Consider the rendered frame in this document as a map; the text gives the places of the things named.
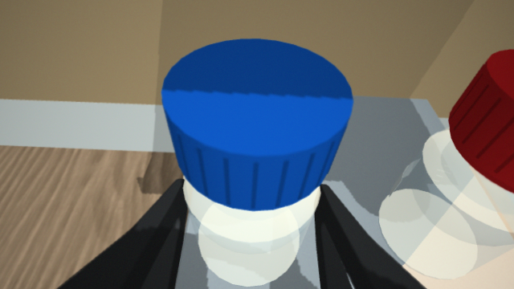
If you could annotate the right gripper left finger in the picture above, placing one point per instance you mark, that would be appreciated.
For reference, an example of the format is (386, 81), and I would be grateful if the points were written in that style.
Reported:
(150, 251)

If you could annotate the clear glass bottle with red cap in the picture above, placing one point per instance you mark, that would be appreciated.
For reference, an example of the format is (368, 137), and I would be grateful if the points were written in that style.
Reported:
(452, 209)

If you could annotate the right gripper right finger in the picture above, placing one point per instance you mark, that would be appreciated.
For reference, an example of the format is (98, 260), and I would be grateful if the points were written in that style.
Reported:
(343, 246)

